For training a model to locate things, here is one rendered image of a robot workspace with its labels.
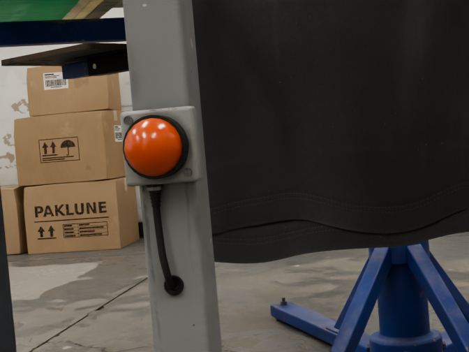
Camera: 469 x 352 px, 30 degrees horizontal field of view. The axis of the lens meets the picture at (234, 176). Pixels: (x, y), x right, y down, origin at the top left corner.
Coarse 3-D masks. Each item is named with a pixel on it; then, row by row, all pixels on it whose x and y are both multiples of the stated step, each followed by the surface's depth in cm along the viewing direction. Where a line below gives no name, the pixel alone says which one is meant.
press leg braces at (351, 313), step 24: (384, 264) 210; (408, 264) 211; (432, 264) 208; (360, 288) 207; (432, 288) 202; (456, 288) 237; (360, 312) 202; (456, 312) 198; (336, 336) 200; (360, 336) 201; (456, 336) 194
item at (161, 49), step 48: (144, 0) 58; (144, 48) 59; (192, 48) 61; (144, 96) 59; (192, 96) 60; (192, 144) 57; (144, 192) 59; (192, 192) 59; (144, 240) 60; (192, 240) 59; (192, 288) 59; (192, 336) 59
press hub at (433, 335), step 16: (400, 256) 211; (400, 272) 213; (384, 288) 216; (400, 288) 213; (416, 288) 214; (384, 304) 216; (400, 304) 213; (416, 304) 214; (384, 320) 217; (400, 320) 214; (416, 320) 214; (384, 336) 217; (400, 336) 214; (416, 336) 214; (432, 336) 216
